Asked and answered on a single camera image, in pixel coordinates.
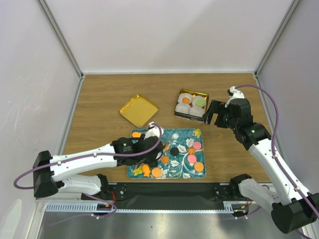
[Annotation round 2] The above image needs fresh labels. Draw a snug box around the orange fish cookie bottom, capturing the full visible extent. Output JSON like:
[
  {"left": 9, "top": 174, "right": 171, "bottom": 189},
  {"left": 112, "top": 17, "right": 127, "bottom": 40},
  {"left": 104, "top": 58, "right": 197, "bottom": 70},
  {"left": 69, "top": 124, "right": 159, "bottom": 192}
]
[{"left": 142, "top": 164, "right": 151, "bottom": 177}]

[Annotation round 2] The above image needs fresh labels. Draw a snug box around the black sandwich cookie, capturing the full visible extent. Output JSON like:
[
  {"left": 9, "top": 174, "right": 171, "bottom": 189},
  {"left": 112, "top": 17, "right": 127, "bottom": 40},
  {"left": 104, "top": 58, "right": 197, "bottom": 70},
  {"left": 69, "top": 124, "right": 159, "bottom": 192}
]
[{"left": 170, "top": 147, "right": 179, "bottom": 157}]

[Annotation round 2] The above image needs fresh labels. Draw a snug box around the orange fish cookie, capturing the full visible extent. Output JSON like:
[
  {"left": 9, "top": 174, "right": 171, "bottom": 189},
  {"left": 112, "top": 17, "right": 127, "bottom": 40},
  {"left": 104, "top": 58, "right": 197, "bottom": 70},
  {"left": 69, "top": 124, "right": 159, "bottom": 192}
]
[
  {"left": 132, "top": 131, "right": 145, "bottom": 139},
  {"left": 142, "top": 164, "right": 151, "bottom": 177}
]

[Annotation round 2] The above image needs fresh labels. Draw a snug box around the gold cookie tin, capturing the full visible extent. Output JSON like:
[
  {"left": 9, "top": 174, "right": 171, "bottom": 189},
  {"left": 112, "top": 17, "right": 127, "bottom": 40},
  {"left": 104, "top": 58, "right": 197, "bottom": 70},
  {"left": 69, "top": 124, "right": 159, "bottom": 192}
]
[{"left": 174, "top": 89, "right": 209, "bottom": 122}]

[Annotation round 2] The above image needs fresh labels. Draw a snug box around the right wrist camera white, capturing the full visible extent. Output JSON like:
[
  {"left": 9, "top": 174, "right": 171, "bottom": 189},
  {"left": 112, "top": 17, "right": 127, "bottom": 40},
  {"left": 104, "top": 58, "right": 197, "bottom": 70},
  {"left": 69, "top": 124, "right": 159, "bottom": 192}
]
[{"left": 225, "top": 86, "right": 245, "bottom": 108}]

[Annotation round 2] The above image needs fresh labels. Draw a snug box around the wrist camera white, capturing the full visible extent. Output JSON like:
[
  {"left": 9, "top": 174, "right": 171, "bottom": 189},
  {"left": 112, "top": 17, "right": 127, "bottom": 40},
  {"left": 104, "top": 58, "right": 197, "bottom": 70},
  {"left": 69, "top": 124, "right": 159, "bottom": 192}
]
[
  {"left": 225, "top": 86, "right": 245, "bottom": 108},
  {"left": 144, "top": 122, "right": 164, "bottom": 139}
]

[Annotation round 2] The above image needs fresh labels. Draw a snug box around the pink sandwich cookie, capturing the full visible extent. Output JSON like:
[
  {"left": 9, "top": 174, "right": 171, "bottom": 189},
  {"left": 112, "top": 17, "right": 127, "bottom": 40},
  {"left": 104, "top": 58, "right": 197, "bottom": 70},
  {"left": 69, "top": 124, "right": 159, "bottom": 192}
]
[
  {"left": 187, "top": 154, "right": 197, "bottom": 164},
  {"left": 192, "top": 141, "right": 202, "bottom": 150}
]

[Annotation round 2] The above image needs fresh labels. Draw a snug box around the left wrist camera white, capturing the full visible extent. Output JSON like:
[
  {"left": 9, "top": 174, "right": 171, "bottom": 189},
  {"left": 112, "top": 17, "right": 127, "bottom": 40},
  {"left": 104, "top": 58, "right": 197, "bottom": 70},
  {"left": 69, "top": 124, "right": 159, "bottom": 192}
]
[{"left": 144, "top": 122, "right": 164, "bottom": 139}]

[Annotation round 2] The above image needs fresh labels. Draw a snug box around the white cable duct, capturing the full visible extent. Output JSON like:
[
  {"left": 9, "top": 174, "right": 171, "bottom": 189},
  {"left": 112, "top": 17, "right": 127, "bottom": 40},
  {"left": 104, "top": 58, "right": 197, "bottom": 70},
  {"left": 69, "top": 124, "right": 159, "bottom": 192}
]
[{"left": 45, "top": 202, "right": 247, "bottom": 214}]

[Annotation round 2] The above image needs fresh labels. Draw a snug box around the orange fish cookie top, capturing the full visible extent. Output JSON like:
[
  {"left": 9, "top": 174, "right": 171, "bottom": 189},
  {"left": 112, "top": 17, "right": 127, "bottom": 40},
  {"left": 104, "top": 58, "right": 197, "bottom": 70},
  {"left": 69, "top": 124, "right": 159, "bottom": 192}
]
[{"left": 132, "top": 131, "right": 145, "bottom": 139}]

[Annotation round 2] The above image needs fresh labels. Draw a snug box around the pink sandwich cookie upper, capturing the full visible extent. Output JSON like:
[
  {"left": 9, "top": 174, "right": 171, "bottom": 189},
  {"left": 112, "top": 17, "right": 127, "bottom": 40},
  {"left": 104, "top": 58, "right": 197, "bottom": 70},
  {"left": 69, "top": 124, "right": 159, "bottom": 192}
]
[{"left": 192, "top": 141, "right": 202, "bottom": 150}]

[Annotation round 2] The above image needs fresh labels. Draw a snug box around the orange dotted cookie bottom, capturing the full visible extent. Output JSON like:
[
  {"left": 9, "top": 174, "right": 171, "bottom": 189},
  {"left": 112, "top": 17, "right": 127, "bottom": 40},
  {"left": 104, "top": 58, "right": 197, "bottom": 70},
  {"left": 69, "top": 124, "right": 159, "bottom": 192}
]
[{"left": 152, "top": 167, "right": 162, "bottom": 178}]

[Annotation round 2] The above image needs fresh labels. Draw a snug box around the orange flower cookie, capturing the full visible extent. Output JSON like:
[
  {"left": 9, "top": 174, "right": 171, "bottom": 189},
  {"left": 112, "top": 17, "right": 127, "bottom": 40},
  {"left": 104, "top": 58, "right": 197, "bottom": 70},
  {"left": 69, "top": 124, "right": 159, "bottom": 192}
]
[{"left": 187, "top": 147, "right": 196, "bottom": 155}]

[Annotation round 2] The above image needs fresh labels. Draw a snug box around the pink sandwich cookie lower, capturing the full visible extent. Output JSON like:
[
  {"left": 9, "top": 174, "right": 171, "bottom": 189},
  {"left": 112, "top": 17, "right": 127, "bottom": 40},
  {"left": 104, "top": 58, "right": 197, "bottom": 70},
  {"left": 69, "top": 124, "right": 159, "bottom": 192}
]
[{"left": 187, "top": 154, "right": 197, "bottom": 164}]

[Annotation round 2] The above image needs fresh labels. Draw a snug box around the white paper cup back right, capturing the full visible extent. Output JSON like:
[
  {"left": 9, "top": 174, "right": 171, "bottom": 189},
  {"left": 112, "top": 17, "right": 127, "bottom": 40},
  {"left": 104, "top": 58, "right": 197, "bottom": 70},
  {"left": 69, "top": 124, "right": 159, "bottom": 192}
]
[{"left": 191, "top": 96, "right": 206, "bottom": 108}]

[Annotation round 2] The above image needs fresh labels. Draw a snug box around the orange swirl cookie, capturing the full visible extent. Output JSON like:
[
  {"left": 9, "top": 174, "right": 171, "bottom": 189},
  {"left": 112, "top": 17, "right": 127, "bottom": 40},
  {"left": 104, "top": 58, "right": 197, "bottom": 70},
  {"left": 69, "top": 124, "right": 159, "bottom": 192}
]
[{"left": 161, "top": 155, "right": 169, "bottom": 164}]

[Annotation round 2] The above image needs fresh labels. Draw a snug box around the teal floral tray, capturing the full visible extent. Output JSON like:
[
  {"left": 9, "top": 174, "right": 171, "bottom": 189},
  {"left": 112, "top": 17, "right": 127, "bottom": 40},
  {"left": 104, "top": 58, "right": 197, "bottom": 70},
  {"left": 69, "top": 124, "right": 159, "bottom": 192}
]
[{"left": 127, "top": 128, "right": 206, "bottom": 179}]

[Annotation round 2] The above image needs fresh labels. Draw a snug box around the green sandwich cookie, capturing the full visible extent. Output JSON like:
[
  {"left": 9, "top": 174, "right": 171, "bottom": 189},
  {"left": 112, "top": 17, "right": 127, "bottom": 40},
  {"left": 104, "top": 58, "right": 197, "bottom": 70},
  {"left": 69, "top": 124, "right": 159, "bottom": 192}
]
[{"left": 195, "top": 99, "right": 204, "bottom": 107}]

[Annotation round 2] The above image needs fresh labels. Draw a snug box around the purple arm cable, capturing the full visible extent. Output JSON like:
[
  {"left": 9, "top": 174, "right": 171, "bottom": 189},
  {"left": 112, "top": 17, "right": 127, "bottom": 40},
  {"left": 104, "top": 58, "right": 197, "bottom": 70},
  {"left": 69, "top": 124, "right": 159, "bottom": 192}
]
[
  {"left": 235, "top": 84, "right": 319, "bottom": 237},
  {"left": 13, "top": 123, "right": 164, "bottom": 190}
]

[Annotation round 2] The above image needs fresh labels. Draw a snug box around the white paper cup front left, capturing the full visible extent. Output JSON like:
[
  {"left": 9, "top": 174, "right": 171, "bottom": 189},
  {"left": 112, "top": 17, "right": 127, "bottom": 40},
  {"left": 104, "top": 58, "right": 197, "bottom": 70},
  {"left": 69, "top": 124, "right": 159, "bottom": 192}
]
[{"left": 175, "top": 103, "right": 191, "bottom": 115}]

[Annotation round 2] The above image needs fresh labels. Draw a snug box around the white paper cup front right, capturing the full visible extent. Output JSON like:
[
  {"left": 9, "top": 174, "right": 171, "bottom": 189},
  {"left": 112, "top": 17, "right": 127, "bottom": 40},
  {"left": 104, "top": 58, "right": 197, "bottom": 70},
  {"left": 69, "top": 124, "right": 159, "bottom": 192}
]
[{"left": 189, "top": 107, "right": 205, "bottom": 118}]

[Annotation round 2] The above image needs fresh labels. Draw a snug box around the orange dotted cookie right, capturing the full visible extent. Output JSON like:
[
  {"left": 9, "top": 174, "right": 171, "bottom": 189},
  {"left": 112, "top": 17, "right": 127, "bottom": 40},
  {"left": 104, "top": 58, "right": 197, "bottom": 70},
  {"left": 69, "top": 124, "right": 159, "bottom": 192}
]
[{"left": 194, "top": 162, "right": 204, "bottom": 172}]

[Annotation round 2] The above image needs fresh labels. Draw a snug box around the orange dotted cookie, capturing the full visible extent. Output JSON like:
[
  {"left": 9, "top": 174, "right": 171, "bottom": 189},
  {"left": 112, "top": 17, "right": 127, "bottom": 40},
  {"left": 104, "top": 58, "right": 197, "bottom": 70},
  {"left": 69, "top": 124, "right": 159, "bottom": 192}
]
[
  {"left": 152, "top": 167, "right": 162, "bottom": 178},
  {"left": 194, "top": 162, "right": 204, "bottom": 172}
]

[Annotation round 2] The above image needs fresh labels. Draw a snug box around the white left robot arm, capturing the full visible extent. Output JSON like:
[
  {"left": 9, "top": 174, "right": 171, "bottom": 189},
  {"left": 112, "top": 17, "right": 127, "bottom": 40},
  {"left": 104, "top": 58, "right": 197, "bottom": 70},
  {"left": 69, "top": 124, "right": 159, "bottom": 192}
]
[{"left": 32, "top": 134, "right": 164, "bottom": 199}]

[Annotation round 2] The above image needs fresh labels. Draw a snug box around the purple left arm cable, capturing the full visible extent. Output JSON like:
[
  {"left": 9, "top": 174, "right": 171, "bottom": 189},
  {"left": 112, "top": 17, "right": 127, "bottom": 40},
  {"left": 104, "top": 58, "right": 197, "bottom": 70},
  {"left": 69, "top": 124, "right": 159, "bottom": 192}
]
[{"left": 13, "top": 123, "right": 164, "bottom": 190}]

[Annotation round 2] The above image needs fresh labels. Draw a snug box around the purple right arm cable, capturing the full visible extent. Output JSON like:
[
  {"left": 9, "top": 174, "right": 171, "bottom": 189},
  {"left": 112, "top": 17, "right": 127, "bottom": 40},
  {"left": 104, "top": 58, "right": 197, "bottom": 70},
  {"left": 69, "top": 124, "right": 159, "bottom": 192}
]
[{"left": 235, "top": 84, "right": 319, "bottom": 237}]

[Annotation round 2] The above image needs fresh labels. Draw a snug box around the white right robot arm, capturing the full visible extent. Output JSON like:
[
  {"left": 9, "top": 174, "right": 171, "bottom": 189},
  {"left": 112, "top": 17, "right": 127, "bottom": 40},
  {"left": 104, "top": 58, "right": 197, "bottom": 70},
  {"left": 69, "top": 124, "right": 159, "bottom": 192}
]
[{"left": 203, "top": 99, "right": 319, "bottom": 234}]

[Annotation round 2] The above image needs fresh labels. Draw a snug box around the white paper cup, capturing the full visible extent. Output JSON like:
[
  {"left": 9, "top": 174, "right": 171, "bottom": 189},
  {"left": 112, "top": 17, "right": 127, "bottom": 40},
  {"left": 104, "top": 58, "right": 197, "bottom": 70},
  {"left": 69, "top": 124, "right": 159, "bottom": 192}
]
[
  {"left": 175, "top": 103, "right": 191, "bottom": 115},
  {"left": 177, "top": 93, "right": 193, "bottom": 104},
  {"left": 189, "top": 107, "right": 205, "bottom": 118},
  {"left": 191, "top": 96, "right": 206, "bottom": 108}
]

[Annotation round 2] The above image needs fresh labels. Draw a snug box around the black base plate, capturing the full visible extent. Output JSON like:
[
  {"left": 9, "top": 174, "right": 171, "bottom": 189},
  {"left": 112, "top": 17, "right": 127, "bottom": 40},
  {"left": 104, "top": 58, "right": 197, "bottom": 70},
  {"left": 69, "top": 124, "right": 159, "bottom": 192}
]
[{"left": 81, "top": 181, "right": 252, "bottom": 211}]

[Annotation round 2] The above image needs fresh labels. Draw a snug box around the white paper cup back left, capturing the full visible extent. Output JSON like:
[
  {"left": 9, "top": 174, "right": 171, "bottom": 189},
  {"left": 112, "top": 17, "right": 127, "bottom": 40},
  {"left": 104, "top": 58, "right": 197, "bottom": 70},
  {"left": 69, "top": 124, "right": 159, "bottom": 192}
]
[{"left": 177, "top": 93, "right": 193, "bottom": 104}]

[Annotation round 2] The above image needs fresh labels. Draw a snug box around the gold tin lid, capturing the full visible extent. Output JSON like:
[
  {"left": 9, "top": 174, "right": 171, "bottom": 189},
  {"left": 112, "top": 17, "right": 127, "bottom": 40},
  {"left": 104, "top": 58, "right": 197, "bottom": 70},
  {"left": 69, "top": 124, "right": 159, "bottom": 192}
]
[{"left": 119, "top": 94, "right": 159, "bottom": 128}]

